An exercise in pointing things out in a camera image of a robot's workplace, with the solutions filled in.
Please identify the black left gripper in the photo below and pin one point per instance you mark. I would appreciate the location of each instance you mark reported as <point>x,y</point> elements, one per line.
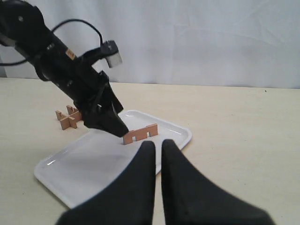
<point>98,104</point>

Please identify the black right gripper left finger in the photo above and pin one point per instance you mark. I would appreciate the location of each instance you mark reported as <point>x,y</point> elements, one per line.
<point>128,200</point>

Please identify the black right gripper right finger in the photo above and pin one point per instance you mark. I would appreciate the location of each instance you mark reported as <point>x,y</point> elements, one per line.
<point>189,198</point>

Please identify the wooden notched plank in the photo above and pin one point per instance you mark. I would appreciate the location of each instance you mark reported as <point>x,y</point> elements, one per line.
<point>140,134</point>
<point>68,122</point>
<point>76,115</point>
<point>71,109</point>

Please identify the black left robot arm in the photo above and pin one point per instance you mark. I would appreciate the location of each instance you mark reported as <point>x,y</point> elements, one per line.
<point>22,27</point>

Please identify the white plastic tray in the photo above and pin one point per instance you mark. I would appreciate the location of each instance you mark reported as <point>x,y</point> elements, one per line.
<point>89,164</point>

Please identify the white backdrop curtain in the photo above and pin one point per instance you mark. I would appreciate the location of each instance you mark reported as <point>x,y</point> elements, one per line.
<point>246,43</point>

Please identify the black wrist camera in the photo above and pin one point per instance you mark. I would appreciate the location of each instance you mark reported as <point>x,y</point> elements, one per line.
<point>108,51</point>

